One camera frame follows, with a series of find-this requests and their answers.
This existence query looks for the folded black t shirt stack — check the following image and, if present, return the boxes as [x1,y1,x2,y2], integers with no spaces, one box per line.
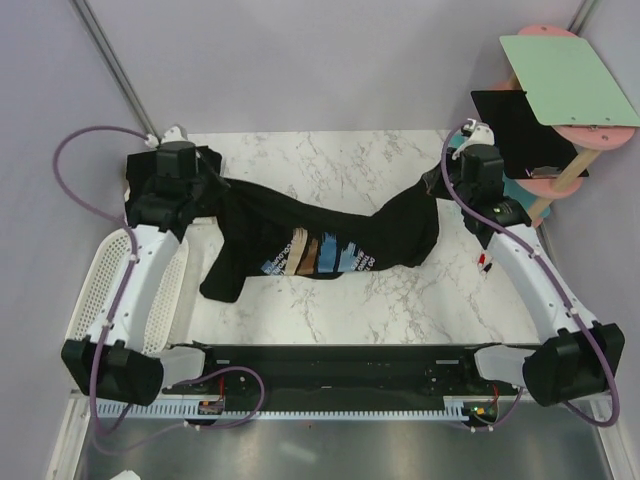
[125,145,227,239]

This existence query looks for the light blue cable duct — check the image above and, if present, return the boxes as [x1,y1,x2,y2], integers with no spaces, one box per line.
[92,397,496,419]

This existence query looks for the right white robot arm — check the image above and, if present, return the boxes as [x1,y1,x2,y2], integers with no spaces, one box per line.
[441,178,625,418]

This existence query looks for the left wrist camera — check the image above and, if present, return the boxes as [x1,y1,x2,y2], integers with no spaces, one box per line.
[155,141,198,179]

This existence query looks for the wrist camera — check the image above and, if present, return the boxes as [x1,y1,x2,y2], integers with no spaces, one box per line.
[461,144,504,185]
[155,141,198,179]

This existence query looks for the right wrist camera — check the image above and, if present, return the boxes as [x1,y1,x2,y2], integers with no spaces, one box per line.
[461,144,504,185]

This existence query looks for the aluminium frame rail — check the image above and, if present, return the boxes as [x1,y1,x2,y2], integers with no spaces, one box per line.
[69,0,159,137]

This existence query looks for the teal mat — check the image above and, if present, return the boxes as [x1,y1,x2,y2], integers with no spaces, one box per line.
[447,133,551,219]

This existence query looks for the black clipboard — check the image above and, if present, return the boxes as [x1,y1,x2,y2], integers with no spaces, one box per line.
[470,90,577,180]

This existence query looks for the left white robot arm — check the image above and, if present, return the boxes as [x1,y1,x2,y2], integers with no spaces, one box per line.
[61,194,220,406]

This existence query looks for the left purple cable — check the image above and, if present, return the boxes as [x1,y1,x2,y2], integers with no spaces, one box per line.
[53,127,265,439]

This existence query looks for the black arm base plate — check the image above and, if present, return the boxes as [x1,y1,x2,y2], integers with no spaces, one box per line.
[185,342,517,397]

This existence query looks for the green clipboard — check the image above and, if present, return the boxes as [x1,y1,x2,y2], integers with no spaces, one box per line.
[500,35,639,127]

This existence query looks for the white perforated laundry basket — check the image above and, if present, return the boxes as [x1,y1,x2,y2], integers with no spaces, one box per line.
[66,226,189,355]

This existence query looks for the black printed t shirt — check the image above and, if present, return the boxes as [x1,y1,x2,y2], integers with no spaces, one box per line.
[199,180,439,303]

